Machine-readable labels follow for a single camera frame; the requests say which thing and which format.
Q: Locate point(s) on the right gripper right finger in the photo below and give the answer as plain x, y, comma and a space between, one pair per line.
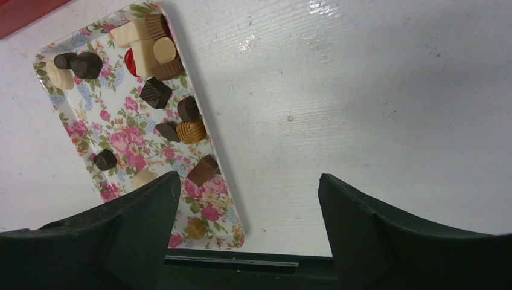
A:
376, 245

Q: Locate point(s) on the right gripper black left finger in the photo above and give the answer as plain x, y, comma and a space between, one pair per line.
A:
120, 244

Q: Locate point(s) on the red box lid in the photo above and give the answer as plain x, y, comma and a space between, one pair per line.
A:
17, 14

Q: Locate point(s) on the beige round chocolate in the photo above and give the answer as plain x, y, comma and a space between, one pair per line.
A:
142, 178

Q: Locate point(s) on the brown chocolate bottom tray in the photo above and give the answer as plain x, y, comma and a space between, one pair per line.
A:
196, 229

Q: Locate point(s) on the brown cube chocolate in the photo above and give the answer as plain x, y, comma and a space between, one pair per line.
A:
203, 170

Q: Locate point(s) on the caramel ridged chocolate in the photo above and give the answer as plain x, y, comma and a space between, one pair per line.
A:
191, 132

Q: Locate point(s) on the floral serving tray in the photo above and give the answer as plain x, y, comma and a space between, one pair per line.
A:
114, 130

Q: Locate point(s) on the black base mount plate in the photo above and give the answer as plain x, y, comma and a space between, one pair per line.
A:
209, 269

